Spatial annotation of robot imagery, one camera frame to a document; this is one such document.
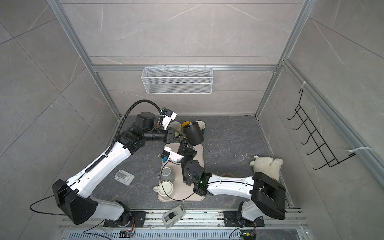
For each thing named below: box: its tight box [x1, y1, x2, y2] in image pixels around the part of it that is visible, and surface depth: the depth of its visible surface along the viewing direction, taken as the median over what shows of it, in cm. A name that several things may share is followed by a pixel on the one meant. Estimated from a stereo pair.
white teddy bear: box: [250, 156, 284, 181], surface depth 85 cm
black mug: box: [183, 121, 204, 146], surface depth 70 cm
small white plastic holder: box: [114, 169, 135, 186], surface depth 87 cm
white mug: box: [153, 180, 174, 200], surface depth 78 cm
